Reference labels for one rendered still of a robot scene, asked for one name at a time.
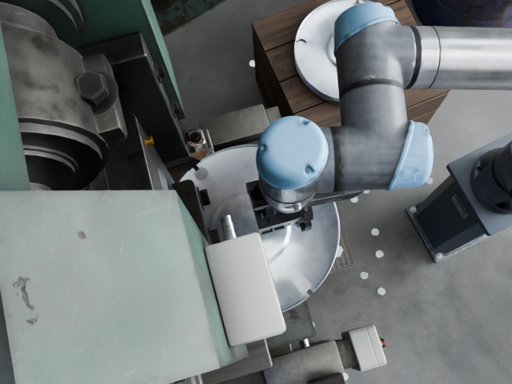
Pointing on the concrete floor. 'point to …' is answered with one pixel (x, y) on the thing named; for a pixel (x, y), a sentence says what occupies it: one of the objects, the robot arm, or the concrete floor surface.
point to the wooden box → (413, 110)
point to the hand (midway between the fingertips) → (296, 214)
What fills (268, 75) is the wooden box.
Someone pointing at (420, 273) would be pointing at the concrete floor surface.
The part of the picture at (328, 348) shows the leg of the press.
